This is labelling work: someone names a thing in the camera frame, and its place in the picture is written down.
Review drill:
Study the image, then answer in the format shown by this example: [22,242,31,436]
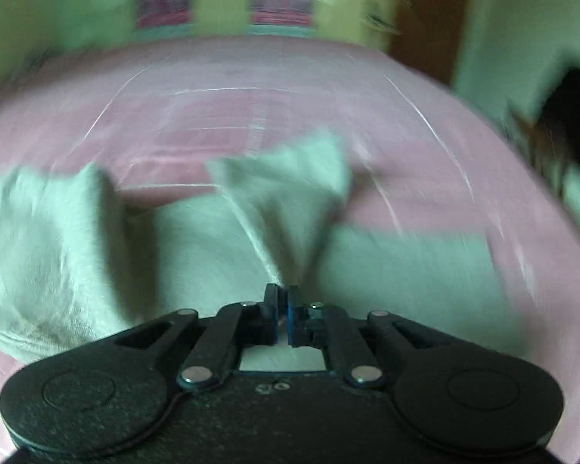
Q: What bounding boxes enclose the yellow-green wardrobe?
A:
[0,0,399,83]

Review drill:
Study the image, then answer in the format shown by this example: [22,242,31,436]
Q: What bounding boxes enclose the dark brown wooden door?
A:
[390,0,467,85]

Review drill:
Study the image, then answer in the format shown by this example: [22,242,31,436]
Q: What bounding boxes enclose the pink checked bedspread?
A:
[0,37,580,463]

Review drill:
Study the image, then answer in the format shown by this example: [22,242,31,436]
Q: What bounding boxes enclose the grey-green knit pants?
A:
[0,133,523,362]

